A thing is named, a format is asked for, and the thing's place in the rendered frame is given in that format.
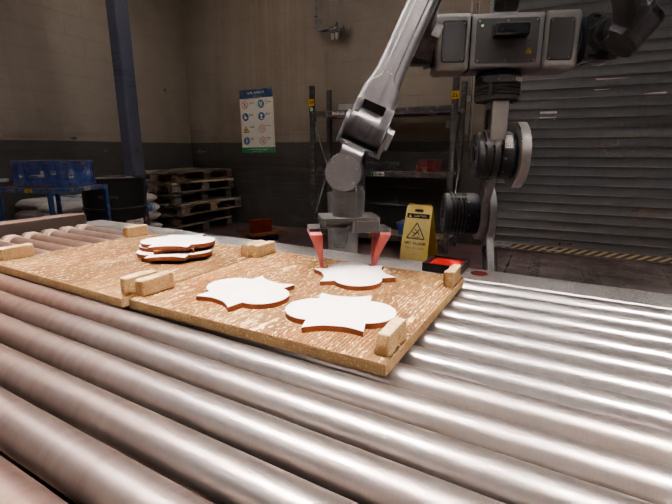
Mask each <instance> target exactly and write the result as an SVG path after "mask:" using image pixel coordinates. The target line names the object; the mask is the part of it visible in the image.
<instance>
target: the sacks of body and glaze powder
mask: <svg viewBox="0 0 672 504"><path fill-rule="evenodd" d="M60 198H61V204H62V211H63V214H67V213H82V214H84V210H83V209H82V207H83V202H82V195H81V194H78V195H63V196H60ZM157 198H158V197H157V196H156V195H154V194H151V193H147V204H148V209H149V217H150V226H153V227H162V226H163V224H161V223H159V222H156V221H152V220H154V219H156V218H158V217H159V216H160V215H161V213H159V212H157V211H156V210H158V209H159V208H160V205H158V204H157V203H155V202H152V201H154V200H156V199H157ZM15 207H18V208H20V209H23V210H21V211H18V212H17V213H16V214H14V216H15V217H16V218H19V219H26V218H34V217H43V216H50V212H49V206H48V200H47V197H41V198H30V199H22V200H20V201H18V202H17V203H16V204H15Z"/></svg>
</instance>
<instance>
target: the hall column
mask: <svg viewBox="0 0 672 504"><path fill-rule="evenodd" d="M105 3H106V11H107V20H108V29H109V38H110V47H111V56H112V64H113V73H114V82H115V91H116V100H117V109H118V117H119V126H120V135H121V144H122V153H123V162H124V171H125V175H140V176H144V178H143V180H144V189H145V199H146V204H147V188H146V178H145V168H144V159H143V149H142V139H141V129H140V121H139V112H138V100H137V90H136V80H135V71H134V61H133V51H132V41H131V31H130V22H129V12H128V2H127V0H105ZM146 209H147V218H148V226H150V217H149V209H148V204H147V206H146Z"/></svg>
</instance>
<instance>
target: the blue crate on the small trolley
mask: <svg viewBox="0 0 672 504"><path fill-rule="evenodd" d="M10 162H11V163H9V164H11V167H12V170H11V171H12V172H13V178H14V179H12V180H13V185H14V186H16V187H51V188H67V187H76V186H86V185H95V183H96V178H95V177H94V169H93V163H94V162H93V161H92V160H14V161H10Z"/></svg>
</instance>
